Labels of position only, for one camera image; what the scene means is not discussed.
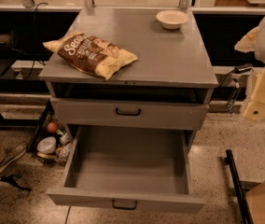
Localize brown and yellow chip bag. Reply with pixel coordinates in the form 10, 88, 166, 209
43, 31, 137, 80

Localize grey drawer cabinet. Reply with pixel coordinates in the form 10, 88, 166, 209
38, 7, 219, 147

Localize open grey middle drawer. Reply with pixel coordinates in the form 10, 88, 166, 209
48, 126, 204, 213

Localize closed grey upper drawer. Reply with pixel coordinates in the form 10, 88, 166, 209
50, 98, 208, 130

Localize black power adapter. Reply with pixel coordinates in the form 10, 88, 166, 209
234, 63, 253, 74

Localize white ceramic bowl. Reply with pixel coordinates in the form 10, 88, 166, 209
156, 10, 188, 30

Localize black metal stand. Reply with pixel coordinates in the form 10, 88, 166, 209
224, 149, 253, 224

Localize red apple in bin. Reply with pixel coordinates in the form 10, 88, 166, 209
47, 122, 59, 133

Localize black bin of small items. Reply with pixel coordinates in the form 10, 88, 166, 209
27, 102, 72, 165

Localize white bowl in bin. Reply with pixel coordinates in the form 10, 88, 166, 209
36, 136, 56, 154

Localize black cable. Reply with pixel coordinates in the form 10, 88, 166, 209
10, 2, 49, 80

